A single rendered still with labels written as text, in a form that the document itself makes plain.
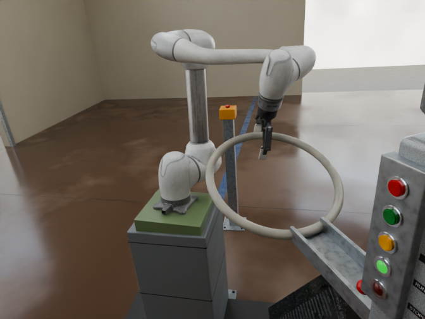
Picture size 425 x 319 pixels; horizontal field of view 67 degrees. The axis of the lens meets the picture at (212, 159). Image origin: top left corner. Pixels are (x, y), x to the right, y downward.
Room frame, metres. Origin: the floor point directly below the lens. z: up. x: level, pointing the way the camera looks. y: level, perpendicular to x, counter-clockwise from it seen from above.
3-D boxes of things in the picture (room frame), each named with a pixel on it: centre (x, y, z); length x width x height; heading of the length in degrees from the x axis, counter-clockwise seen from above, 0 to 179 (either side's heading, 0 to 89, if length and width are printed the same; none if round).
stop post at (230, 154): (2.38, -0.15, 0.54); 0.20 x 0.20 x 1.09; 78
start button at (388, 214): (0.41, -0.27, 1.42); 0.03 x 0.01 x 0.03; 18
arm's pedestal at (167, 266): (1.43, 0.21, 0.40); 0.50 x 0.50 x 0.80; 76
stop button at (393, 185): (0.41, -0.27, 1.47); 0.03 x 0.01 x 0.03; 18
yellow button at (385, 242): (0.41, -0.27, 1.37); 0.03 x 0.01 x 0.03; 18
